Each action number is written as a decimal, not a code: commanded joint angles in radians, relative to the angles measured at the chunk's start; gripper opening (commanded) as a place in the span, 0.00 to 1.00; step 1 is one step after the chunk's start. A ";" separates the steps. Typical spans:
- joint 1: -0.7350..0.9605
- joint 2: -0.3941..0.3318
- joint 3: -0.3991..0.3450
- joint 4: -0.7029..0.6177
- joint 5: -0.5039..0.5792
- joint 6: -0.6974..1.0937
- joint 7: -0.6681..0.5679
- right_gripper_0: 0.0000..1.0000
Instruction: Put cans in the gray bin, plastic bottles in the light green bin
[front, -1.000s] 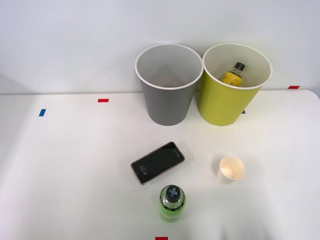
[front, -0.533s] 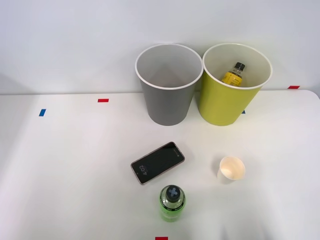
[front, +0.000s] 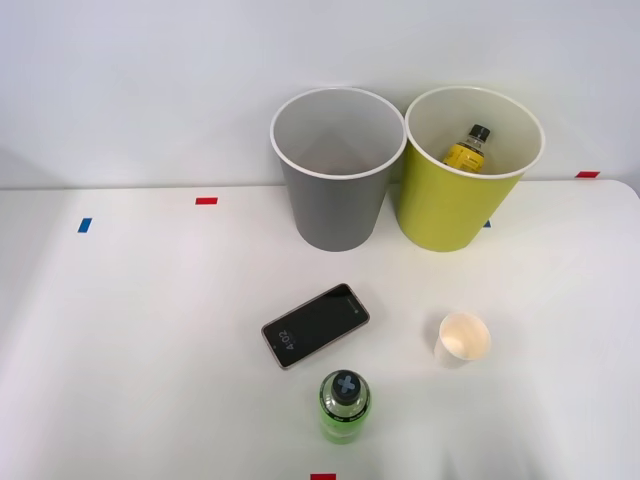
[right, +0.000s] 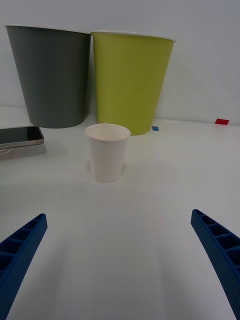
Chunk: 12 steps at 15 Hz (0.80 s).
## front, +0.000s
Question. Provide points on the grey plastic waste bin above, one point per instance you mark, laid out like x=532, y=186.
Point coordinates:
x=335, y=210

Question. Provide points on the black smartphone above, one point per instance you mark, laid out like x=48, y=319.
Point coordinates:
x=315, y=325

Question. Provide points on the white paper cup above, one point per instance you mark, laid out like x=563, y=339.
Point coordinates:
x=462, y=340

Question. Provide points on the yellow-green plastic waste bin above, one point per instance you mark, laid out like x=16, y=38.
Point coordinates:
x=445, y=210

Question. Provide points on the yellow bottle with black cap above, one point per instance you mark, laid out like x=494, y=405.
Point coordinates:
x=467, y=156

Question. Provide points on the green bottle with black cap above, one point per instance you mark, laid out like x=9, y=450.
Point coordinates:
x=345, y=415

